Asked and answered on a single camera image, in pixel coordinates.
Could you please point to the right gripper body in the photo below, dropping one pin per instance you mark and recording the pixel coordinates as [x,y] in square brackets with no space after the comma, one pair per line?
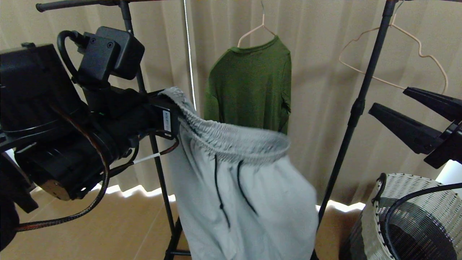
[449,148]

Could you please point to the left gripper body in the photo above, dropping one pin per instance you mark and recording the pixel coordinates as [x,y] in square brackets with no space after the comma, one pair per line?
[72,169]

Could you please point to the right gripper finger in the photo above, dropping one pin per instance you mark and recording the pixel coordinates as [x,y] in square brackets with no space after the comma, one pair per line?
[440,104]
[408,130]

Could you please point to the green printed shirt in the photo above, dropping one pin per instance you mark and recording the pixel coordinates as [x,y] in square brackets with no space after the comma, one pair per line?
[249,86]

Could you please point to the pale grey garment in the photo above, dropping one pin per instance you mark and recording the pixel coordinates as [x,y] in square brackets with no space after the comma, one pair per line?
[252,202]

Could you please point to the pink clothes hanger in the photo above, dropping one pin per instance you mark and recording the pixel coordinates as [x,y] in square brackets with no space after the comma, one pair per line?
[264,20]
[447,83]

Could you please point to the white laundry basket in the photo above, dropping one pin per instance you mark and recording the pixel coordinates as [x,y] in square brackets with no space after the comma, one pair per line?
[408,182]

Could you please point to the black clothes rack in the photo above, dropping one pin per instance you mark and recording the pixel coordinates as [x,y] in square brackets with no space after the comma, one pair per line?
[357,108]

